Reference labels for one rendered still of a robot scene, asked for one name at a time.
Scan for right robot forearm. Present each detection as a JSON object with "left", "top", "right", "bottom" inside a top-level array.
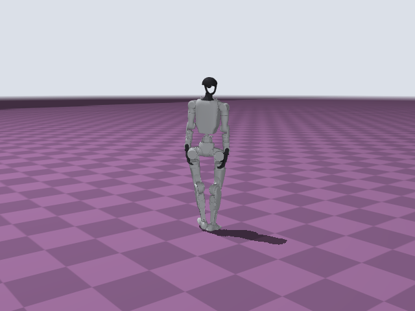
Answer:
[{"left": 222, "top": 125, "right": 230, "bottom": 152}]

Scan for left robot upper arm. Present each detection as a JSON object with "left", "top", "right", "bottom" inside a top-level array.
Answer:
[{"left": 187, "top": 100, "right": 197, "bottom": 130}]

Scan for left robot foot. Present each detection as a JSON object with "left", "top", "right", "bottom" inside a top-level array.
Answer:
[{"left": 197, "top": 218, "right": 208, "bottom": 229}]

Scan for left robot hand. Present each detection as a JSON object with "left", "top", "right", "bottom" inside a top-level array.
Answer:
[{"left": 185, "top": 144, "right": 193, "bottom": 165}]

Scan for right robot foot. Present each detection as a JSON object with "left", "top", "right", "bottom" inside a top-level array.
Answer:
[{"left": 206, "top": 223, "right": 222, "bottom": 231}]

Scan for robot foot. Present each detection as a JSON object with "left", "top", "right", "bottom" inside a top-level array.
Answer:
[
  {"left": 206, "top": 223, "right": 222, "bottom": 231},
  {"left": 197, "top": 218, "right": 208, "bottom": 229}
]

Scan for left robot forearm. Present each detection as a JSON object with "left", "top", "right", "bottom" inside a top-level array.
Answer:
[{"left": 184, "top": 123, "right": 193, "bottom": 148}]

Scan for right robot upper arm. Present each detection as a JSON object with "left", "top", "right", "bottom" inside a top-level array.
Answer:
[{"left": 218, "top": 102, "right": 230, "bottom": 132}]

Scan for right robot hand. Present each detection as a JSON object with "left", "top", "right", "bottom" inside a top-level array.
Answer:
[{"left": 217, "top": 148, "right": 229, "bottom": 169}]

